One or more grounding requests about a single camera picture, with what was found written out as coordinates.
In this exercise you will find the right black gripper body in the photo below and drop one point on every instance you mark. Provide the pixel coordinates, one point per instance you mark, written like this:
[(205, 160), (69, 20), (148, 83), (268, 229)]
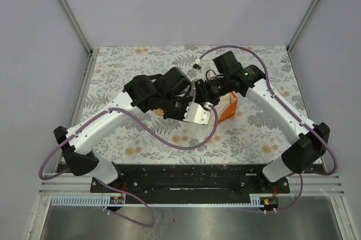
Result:
[(210, 90)]

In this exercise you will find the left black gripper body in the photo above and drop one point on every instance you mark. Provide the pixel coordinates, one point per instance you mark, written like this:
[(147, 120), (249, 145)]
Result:
[(175, 106)]

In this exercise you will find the orange coffee filter box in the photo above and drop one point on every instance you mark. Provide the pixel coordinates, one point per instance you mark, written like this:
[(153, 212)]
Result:
[(234, 102)]

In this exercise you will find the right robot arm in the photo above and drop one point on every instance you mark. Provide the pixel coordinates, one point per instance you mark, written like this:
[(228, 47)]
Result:
[(308, 141)]

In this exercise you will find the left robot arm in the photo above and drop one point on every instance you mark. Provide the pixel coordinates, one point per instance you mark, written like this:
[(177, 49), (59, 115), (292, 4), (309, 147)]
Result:
[(141, 94)]

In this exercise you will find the floral table mat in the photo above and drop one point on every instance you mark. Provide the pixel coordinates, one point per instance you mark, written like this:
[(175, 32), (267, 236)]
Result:
[(247, 137)]

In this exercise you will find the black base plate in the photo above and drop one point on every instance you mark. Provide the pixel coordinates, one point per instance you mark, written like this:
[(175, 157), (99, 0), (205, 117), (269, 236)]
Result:
[(197, 183)]

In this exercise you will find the aluminium rail frame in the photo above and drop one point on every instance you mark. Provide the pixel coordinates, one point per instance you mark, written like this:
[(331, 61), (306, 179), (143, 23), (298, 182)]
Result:
[(80, 185)]

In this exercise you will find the white slotted cable duct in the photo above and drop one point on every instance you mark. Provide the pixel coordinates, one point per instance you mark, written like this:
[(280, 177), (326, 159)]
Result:
[(119, 201)]

